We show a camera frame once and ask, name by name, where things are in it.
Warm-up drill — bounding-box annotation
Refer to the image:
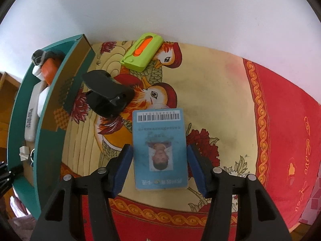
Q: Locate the pink fluffy cloth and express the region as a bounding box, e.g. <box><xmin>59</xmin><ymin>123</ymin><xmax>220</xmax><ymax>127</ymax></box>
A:
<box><xmin>7</xmin><ymin>196</ymin><xmax>38</xmax><ymax>241</ymax></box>

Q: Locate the white charger plug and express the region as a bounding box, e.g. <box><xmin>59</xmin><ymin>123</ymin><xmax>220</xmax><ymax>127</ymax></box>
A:
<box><xmin>19</xmin><ymin>146</ymin><xmax>32</xmax><ymax>161</ymax></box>

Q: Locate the white earbuds case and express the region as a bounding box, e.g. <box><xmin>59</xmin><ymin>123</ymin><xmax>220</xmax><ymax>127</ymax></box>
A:
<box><xmin>37</xmin><ymin>87</ymin><xmax>51</xmax><ymax>118</ymax></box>

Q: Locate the black clip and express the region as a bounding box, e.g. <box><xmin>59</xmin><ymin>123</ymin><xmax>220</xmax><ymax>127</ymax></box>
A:
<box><xmin>82</xmin><ymin>70</ymin><xmax>136</xmax><ymax>118</ymax></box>

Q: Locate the wooden cabinet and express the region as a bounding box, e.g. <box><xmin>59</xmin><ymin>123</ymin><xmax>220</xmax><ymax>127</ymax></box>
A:
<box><xmin>0</xmin><ymin>71</ymin><xmax>22</xmax><ymax>156</ymax></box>

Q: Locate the blue photo card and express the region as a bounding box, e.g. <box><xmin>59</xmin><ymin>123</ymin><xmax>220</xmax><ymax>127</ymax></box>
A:
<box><xmin>132</xmin><ymin>107</ymin><xmax>189</xmax><ymax>191</ymax></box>

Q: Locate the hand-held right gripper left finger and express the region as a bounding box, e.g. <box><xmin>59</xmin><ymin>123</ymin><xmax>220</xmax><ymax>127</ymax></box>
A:
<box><xmin>29</xmin><ymin>144</ymin><xmax>134</xmax><ymax>241</ymax></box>

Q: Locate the teal cardboard box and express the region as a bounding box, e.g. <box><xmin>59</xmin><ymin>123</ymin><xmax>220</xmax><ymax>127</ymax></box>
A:
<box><xmin>6</xmin><ymin>34</ymin><xmax>96</xmax><ymax>221</ymax></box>

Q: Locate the red printed blanket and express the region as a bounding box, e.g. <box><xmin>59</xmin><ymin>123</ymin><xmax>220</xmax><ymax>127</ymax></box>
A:
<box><xmin>60</xmin><ymin>40</ymin><xmax>321</xmax><ymax>241</ymax></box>

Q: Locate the pink tiled floor mat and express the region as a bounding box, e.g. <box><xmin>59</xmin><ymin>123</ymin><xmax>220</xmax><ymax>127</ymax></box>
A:
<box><xmin>300</xmin><ymin>168</ymin><xmax>321</xmax><ymax>225</ymax></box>

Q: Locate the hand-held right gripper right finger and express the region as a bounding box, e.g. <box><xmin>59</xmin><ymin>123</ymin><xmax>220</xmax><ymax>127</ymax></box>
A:
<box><xmin>187</xmin><ymin>144</ymin><xmax>293</xmax><ymax>241</ymax></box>

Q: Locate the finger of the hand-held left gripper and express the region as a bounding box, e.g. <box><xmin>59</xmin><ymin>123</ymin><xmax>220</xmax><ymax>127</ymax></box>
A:
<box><xmin>0</xmin><ymin>161</ymin><xmax>24</xmax><ymax>201</ymax></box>

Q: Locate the green utility knife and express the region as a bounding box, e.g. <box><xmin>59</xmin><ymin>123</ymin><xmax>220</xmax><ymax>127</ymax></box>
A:
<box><xmin>120</xmin><ymin>32</ymin><xmax>163</xmax><ymax>72</ymax></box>

